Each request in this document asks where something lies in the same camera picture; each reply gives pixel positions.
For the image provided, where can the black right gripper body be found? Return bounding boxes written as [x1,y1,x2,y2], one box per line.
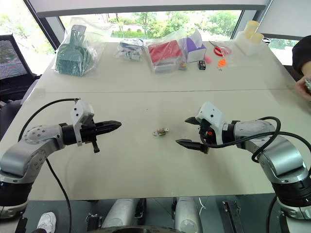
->
[198,119,215,155]

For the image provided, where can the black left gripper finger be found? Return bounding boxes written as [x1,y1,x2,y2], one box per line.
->
[95,126,121,136]
[95,119,122,129]

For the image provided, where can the green dustpan set in bag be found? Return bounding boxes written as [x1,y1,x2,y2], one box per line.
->
[52,17,107,78]

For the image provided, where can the bag of white blue parts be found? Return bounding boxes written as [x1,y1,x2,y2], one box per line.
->
[114,38,144,62]

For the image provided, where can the purple white tissue box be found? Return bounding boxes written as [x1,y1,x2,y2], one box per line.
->
[185,30,207,63]

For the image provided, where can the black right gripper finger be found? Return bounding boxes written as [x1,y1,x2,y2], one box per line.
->
[175,138,205,153]
[184,116,201,126]

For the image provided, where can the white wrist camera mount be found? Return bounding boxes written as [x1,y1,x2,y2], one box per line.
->
[195,101,225,147]
[70,100,95,148]

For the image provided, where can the tall cream cylinder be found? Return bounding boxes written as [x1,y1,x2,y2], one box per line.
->
[243,20,261,39]

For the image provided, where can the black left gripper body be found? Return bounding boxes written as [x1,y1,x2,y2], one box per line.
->
[79,119,101,154]

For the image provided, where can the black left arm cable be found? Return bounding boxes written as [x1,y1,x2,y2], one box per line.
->
[17,97,81,233]

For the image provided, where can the black mesh office chair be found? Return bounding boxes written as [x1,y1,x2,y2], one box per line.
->
[0,33,42,102]

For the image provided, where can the white sneaker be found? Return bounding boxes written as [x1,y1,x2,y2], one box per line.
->
[36,211,57,233]

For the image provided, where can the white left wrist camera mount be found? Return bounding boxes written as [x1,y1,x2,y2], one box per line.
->
[70,100,95,148]

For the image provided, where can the red handled scissors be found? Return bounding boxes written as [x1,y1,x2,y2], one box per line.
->
[208,40,233,57]

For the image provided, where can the silver rounded robot leg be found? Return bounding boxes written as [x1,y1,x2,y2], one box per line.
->
[173,196,203,233]
[101,198,147,229]

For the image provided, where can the person's dark sleeve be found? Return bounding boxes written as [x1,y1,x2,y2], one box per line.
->
[291,35,311,76]

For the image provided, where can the red box in plastic bag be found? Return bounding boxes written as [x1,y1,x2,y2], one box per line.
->
[144,31,202,75]

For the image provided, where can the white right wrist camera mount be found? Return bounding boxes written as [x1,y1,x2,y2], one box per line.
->
[195,101,225,147]

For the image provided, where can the person's bare hand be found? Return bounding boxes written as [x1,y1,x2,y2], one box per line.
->
[295,74,311,100]

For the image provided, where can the short cream cylinder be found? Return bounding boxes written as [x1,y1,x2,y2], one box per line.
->
[252,33,265,45]

